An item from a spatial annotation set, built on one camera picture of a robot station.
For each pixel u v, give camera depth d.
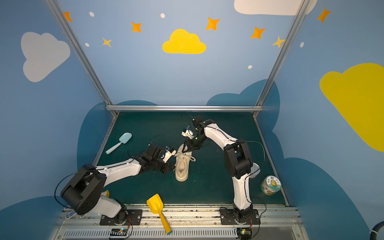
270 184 0.78
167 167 0.78
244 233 0.73
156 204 0.78
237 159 0.53
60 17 0.72
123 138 1.05
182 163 0.86
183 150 0.86
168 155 0.82
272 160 1.01
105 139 1.10
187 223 0.73
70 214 0.75
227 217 0.74
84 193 0.44
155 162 0.75
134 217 0.74
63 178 0.54
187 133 0.86
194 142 0.82
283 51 0.84
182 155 0.89
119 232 0.73
